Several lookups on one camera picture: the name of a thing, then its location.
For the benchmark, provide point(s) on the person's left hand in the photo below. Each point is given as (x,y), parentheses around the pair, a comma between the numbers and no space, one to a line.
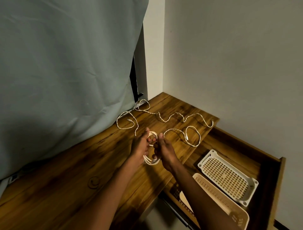
(138,144)

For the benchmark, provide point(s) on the person's right hand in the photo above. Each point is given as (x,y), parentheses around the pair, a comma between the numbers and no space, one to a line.
(167,152)

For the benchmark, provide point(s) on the person's left thumb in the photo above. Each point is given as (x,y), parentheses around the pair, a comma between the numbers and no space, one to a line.
(147,133)

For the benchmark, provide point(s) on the person's right thumb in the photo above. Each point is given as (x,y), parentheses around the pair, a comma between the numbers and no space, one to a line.
(161,138)

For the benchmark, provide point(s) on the person's right forearm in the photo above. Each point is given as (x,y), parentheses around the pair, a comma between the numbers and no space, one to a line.
(201,201)

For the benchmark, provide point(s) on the person's left forearm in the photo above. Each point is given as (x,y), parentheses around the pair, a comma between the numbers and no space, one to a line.
(104,194)

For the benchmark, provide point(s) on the white plastic mesh basket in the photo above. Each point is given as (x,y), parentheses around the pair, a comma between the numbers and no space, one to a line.
(226,176)

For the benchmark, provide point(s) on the beige plastic mesh basket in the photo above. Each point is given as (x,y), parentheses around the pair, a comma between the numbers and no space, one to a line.
(220,196)

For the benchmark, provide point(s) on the grey-green fabric curtain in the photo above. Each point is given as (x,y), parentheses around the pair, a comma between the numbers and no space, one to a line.
(64,78)

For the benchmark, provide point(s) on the open wooden drawer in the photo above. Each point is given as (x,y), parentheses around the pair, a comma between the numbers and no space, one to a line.
(265,170)

